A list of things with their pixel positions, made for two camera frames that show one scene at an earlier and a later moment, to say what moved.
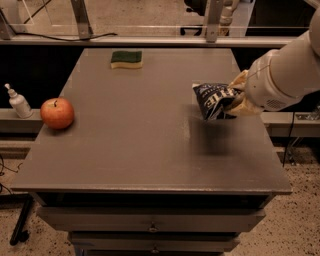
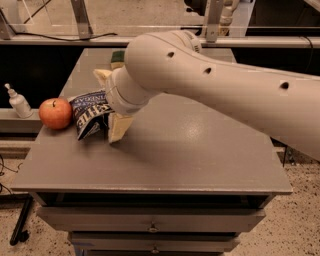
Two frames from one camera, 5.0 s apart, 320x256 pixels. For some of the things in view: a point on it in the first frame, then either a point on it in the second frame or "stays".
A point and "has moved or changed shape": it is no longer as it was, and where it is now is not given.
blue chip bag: (212, 99) has moved or changed shape
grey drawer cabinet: (138, 171) stays
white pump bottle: (19, 104) stays
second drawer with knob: (153, 241) stays
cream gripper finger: (243, 107) to (117, 125)
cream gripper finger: (240, 79) to (102, 76)
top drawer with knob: (150, 218) stays
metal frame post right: (213, 15) stays
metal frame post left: (80, 13) stays
